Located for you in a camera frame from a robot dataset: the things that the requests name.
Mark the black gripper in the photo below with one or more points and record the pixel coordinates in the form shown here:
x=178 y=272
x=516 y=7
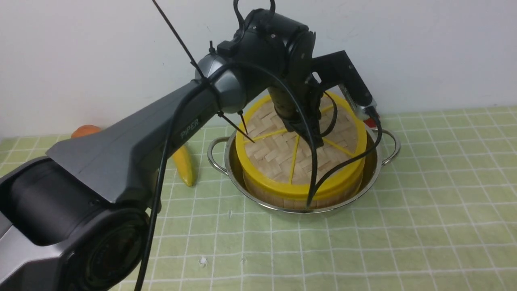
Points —
x=298 y=107

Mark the yellow woven bamboo steamer lid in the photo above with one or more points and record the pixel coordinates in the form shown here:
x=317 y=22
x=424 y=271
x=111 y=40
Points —
x=276 y=159

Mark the yellow rimmed bamboo steamer basket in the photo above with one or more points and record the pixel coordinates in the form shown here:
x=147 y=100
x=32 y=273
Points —
x=323 y=199

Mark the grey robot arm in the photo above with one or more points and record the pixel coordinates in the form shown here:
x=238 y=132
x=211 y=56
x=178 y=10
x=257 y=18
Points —
x=81 y=217

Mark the stainless steel pot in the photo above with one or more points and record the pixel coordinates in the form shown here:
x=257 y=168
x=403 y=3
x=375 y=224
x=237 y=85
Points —
x=232 y=168

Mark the red bell pepper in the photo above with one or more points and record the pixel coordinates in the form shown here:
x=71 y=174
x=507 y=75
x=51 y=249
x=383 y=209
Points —
x=373 y=121

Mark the yellow banana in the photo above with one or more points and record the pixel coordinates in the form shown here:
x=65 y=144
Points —
x=184 y=165

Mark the green checkered tablecloth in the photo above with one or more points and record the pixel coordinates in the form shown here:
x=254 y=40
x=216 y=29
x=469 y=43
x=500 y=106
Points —
x=441 y=217

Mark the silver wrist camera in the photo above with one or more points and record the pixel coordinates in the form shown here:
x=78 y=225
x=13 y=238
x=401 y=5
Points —
x=336 y=69

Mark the black cable tie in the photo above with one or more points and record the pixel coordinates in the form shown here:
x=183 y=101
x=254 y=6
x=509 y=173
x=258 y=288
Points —
x=190 y=56

